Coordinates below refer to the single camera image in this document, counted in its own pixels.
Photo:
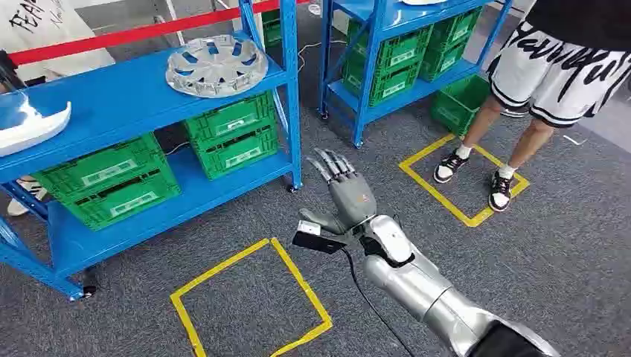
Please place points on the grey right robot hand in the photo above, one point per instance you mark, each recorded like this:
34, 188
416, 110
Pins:
352, 197

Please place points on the silver plastic hubcap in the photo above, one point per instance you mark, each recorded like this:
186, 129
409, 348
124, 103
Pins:
217, 66

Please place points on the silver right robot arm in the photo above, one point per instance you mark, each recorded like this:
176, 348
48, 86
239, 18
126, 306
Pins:
419, 286

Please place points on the black white sneaker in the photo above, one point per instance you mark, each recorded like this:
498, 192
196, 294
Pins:
449, 166
500, 193

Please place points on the yellow floor tape square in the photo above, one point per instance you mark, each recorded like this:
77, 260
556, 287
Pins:
300, 290

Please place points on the green plastic crate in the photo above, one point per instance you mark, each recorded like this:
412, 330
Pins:
402, 49
443, 61
239, 155
458, 27
456, 106
123, 199
389, 84
229, 118
272, 29
103, 167

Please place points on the blue metal shelf rack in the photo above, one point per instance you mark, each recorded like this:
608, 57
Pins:
123, 98
374, 74

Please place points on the white hubcap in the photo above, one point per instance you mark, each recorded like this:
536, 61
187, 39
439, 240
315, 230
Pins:
424, 2

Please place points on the person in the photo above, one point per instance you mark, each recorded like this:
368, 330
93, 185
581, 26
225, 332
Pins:
44, 29
557, 64

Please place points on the red barrier belt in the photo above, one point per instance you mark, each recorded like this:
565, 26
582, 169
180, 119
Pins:
123, 35

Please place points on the white car body part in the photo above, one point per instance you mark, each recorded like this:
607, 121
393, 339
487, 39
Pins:
29, 128

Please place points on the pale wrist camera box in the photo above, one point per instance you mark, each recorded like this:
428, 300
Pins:
315, 239

